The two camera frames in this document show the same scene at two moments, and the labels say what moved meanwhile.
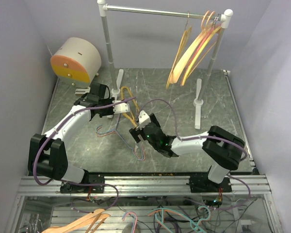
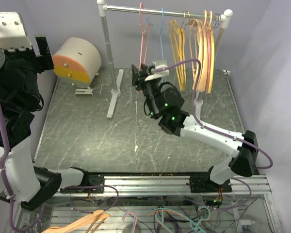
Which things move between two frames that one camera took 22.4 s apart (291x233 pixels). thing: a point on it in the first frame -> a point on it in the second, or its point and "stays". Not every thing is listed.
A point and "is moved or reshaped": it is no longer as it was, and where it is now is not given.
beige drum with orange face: x=77 y=61 stays
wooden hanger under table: x=96 y=215 stays
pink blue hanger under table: x=135 y=222 stays
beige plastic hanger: x=206 y=29 is moved or reshaped
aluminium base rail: x=167 y=185 stays
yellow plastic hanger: x=199 y=53 -> x=213 y=54
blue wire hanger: x=115 y=129 -> x=159 y=32
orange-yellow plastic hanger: x=128 y=116 -> x=177 y=35
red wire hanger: x=116 y=131 -> x=142 y=32
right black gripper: x=135 y=133 -> x=137 y=74
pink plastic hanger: x=198 y=52 -> x=207 y=27
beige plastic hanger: x=184 y=60 -> x=204 y=50
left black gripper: x=111 y=112 -> x=42 y=61
